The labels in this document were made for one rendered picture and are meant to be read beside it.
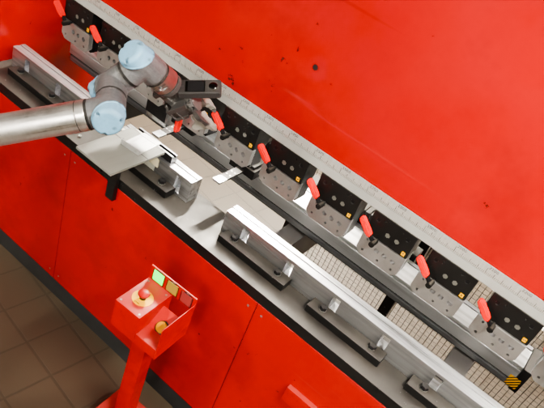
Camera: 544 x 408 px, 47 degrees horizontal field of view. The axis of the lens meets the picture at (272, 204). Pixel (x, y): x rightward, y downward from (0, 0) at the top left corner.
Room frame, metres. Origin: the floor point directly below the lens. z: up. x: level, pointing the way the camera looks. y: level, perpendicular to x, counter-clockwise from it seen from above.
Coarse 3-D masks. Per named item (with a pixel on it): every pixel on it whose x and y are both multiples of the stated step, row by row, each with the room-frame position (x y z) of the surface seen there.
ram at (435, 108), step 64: (128, 0) 2.00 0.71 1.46; (192, 0) 1.89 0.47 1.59; (256, 0) 1.80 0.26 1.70; (320, 0) 1.72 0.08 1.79; (384, 0) 1.65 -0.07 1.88; (448, 0) 1.58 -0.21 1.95; (512, 0) 1.53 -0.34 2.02; (256, 64) 1.77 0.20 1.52; (320, 64) 1.69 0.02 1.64; (384, 64) 1.62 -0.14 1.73; (448, 64) 1.55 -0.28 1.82; (512, 64) 1.50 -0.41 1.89; (320, 128) 1.66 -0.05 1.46; (384, 128) 1.58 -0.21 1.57; (448, 128) 1.52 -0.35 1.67; (512, 128) 1.46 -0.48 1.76; (384, 192) 1.55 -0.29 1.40; (448, 192) 1.49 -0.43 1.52; (512, 192) 1.43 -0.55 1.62; (448, 256) 1.45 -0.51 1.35; (512, 256) 1.39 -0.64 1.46
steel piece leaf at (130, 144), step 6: (132, 138) 1.90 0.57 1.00; (138, 138) 1.92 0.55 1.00; (144, 138) 1.93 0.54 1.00; (126, 144) 1.84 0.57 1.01; (132, 144) 1.87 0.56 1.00; (138, 144) 1.88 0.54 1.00; (144, 144) 1.89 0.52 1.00; (150, 144) 1.91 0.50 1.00; (132, 150) 1.83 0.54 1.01; (138, 150) 1.82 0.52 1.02; (144, 150) 1.86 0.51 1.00
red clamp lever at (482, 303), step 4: (480, 300) 1.36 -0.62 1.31; (484, 300) 1.37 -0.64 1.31; (480, 304) 1.35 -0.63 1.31; (484, 304) 1.35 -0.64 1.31; (480, 308) 1.35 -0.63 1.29; (484, 308) 1.35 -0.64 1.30; (484, 312) 1.34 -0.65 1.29; (488, 312) 1.35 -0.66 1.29; (484, 316) 1.34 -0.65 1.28; (488, 316) 1.34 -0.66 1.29; (484, 320) 1.34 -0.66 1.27; (488, 320) 1.34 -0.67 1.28; (488, 324) 1.34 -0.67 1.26; (492, 324) 1.34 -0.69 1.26; (488, 328) 1.33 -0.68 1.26; (492, 328) 1.33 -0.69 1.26; (488, 332) 1.32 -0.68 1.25
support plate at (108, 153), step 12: (120, 132) 1.91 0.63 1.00; (132, 132) 1.94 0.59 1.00; (84, 144) 1.76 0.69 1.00; (96, 144) 1.79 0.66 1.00; (108, 144) 1.81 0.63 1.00; (120, 144) 1.84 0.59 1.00; (96, 156) 1.72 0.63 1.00; (108, 156) 1.75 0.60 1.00; (120, 156) 1.77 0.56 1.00; (132, 156) 1.80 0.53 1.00; (156, 156) 1.86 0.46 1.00; (108, 168) 1.68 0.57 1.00; (120, 168) 1.71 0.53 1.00
